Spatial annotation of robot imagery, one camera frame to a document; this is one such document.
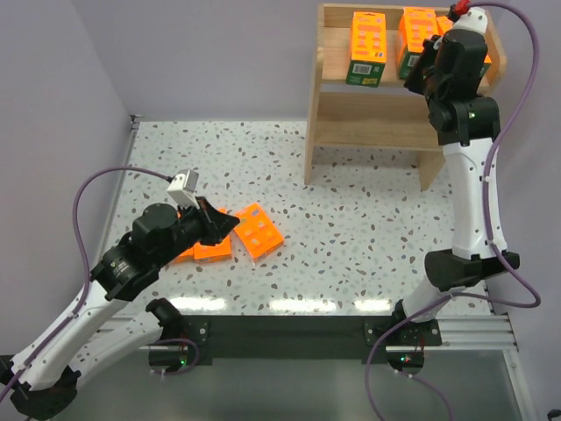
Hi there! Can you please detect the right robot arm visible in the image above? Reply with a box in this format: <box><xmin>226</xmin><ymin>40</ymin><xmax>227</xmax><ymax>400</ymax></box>
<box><xmin>392</xmin><ymin>29</ymin><xmax>520</xmax><ymax>324</ymax></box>

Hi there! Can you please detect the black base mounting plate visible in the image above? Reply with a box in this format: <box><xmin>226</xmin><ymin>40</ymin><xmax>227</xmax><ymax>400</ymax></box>
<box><xmin>148</xmin><ymin>314</ymin><xmax>444</xmax><ymax>367</ymax></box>

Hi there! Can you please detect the orange sponge box narrow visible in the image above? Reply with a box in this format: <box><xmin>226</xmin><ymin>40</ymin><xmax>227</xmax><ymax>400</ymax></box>
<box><xmin>395</xmin><ymin>7</ymin><xmax>438</xmax><ymax>80</ymax></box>
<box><xmin>345</xmin><ymin>11</ymin><xmax>387</xmax><ymax>88</ymax></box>

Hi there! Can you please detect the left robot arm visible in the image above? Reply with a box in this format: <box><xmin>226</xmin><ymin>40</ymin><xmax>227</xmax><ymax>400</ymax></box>
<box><xmin>1</xmin><ymin>196</ymin><xmax>240</xmax><ymax>420</ymax></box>

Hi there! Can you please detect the orange sponge box wide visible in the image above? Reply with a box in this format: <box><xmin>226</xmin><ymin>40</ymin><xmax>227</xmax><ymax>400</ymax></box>
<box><xmin>234</xmin><ymin>203</ymin><xmax>284</xmax><ymax>263</ymax></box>
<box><xmin>172</xmin><ymin>235</ymin><xmax>232</xmax><ymax>264</ymax></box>

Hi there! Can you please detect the wooden shelf unit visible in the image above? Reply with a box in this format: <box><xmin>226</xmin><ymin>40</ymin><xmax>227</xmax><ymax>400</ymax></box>
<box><xmin>304</xmin><ymin>4</ymin><xmax>505</xmax><ymax>189</ymax></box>

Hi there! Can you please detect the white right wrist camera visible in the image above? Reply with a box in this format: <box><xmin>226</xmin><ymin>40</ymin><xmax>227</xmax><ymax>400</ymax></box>
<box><xmin>447</xmin><ymin>1</ymin><xmax>488</xmax><ymax>36</ymax></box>

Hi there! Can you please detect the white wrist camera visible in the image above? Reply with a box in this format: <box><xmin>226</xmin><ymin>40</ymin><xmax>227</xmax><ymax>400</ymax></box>
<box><xmin>167</xmin><ymin>169</ymin><xmax>199</xmax><ymax>209</ymax></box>
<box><xmin>447</xmin><ymin>1</ymin><xmax>488</xmax><ymax>36</ymax></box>

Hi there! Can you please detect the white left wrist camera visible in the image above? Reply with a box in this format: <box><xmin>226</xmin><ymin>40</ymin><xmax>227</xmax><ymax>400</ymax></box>
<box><xmin>167</xmin><ymin>169</ymin><xmax>199</xmax><ymax>209</ymax></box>

